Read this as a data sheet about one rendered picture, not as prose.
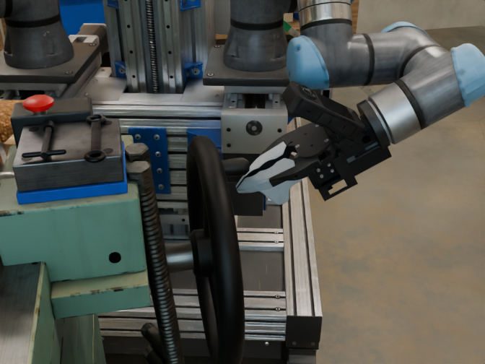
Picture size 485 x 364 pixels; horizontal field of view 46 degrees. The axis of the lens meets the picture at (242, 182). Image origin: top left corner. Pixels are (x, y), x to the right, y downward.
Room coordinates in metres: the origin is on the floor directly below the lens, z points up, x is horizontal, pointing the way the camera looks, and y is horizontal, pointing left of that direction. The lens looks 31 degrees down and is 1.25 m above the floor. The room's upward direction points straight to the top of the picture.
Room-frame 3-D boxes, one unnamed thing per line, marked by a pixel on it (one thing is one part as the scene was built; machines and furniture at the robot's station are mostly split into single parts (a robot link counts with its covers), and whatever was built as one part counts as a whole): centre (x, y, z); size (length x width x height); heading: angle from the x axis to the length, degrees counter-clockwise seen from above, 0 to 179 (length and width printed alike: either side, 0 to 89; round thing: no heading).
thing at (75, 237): (0.51, 0.18, 0.91); 0.15 x 0.14 x 0.09; 12
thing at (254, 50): (1.25, -0.03, 0.87); 0.15 x 0.15 x 0.10
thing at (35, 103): (0.54, 0.21, 1.02); 0.03 x 0.03 x 0.01
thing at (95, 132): (0.49, 0.14, 1.00); 0.10 x 0.02 x 0.01; 12
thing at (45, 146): (0.49, 0.19, 1.00); 0.07 x 0.04 x 0.01; 12
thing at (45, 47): (1.27, 0.46, 0.87); 0.15 x 0.15 x 0.10
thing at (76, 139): (0.51, 0.18, 0.99); 0.13 x 0.11 x 0.06; 12
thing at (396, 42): (0.81, -0.23, 0.97); 0.11 x 0.11 x 0.08; 11
